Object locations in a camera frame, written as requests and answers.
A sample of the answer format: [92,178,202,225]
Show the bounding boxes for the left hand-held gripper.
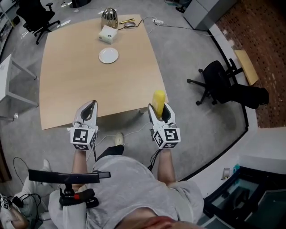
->
[67,100,99,152]

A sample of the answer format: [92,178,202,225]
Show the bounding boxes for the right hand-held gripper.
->
[147,102,181,149]

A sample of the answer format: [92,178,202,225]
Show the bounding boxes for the yellow corn cob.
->
[151,90,166,119]

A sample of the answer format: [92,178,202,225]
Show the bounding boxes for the white round plate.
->
[98,47,119,64]

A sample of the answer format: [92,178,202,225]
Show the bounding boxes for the person's right forearm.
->
[157,148,177,186]

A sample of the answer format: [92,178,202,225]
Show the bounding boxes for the person's left forearm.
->
[71,149,88,193]

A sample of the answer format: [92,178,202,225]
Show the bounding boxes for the person's beige shoe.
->
[114,132,125,147]

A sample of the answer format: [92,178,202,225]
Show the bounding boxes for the person's black trouser leg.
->
[96,144,125,162]

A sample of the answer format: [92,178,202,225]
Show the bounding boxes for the black office chair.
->
[186,58,244,106]
[16,0,61,45]

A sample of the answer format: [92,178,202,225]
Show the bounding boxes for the black flat bar device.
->
[28,169,112,184]

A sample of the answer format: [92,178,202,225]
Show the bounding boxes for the person's grey shirt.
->
[48,155,205,229]

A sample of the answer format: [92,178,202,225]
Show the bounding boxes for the white square box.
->
[98,25,118,45]

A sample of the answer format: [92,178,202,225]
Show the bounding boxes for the black bag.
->
[220,84,270,110]

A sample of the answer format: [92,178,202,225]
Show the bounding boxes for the white side table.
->
[0,53,39,121]

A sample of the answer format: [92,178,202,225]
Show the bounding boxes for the flat cardboard panel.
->
[234,50,259,86]

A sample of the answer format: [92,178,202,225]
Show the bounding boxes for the silver metal kettle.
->
[101,7,119,29]

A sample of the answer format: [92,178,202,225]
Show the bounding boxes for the grey metal cabinet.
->
[183,0,237,31]

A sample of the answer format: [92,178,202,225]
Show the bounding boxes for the dark glass floor window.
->
[202,166,286,229]

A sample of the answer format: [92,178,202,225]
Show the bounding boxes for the white floor cable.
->
[96,122,155,146]

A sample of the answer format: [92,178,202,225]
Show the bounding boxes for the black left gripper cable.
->
[88,143,98,163]

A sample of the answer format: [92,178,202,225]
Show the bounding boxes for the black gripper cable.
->
[88,143,98,163]
[147,149,161,173]

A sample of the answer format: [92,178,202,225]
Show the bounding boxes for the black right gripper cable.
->
[147,149,161,173]

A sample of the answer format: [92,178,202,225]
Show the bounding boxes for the black clamp mount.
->
[59,183,100,209]

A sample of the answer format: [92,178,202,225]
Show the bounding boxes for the black mouse cable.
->
[118,19,145,31]

